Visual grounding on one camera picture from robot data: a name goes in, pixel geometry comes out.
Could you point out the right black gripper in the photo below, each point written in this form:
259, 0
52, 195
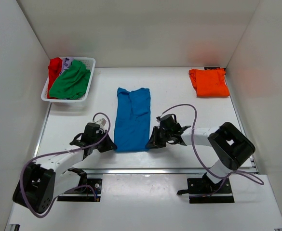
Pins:
154, 142

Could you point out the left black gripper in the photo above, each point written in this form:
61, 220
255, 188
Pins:
109, 144

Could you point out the blue t shirt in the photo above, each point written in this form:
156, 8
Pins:
132, 124

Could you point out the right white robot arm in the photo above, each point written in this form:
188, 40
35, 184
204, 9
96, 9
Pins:
230, 145

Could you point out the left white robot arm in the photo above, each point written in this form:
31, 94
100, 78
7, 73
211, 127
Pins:
47, 177

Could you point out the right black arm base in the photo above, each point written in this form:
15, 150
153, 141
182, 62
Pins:
203, 191

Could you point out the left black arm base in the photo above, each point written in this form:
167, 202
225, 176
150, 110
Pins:
87, 190

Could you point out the green t shirt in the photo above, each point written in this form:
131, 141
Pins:
72, 83

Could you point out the folded orange t shirt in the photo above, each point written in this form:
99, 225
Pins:
209, 83

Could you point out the white plastic basket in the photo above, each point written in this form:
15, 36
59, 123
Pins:
90, 64

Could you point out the lilac t shirt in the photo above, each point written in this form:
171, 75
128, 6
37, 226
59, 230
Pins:
66, 63

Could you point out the red t shirt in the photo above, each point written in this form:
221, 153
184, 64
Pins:
54, 69

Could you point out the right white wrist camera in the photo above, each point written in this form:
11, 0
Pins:
159, 119

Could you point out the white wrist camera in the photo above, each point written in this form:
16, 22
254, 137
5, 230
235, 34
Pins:
159, 119
101, 122

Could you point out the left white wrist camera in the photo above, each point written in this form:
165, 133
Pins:
101, 122

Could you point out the black tag at back wall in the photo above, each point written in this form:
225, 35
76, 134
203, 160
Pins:
211, 68

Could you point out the aluminium rail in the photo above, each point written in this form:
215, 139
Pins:
64, 123

